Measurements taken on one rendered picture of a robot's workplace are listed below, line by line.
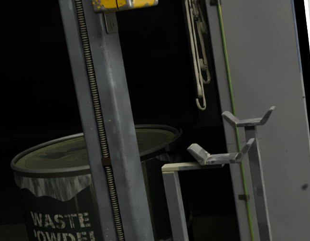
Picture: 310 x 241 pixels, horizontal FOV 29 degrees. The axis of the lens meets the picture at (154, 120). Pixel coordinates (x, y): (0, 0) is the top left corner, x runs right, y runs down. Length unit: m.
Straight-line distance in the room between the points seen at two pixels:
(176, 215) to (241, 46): 0.59
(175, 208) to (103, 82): 0.20
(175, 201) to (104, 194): 0.15
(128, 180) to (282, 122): 0.52
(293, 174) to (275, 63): 0.24
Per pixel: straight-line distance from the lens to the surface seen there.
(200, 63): 1.36
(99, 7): 0.79
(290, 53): 1.27
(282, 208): 1.35
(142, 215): 0.89
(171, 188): 0.75
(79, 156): 1.99
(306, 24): 1.27
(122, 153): 0.84
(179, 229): 0.77
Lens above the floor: 1.28
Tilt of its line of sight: 10 degrees down
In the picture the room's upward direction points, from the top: 9 degrees counter-clockwise
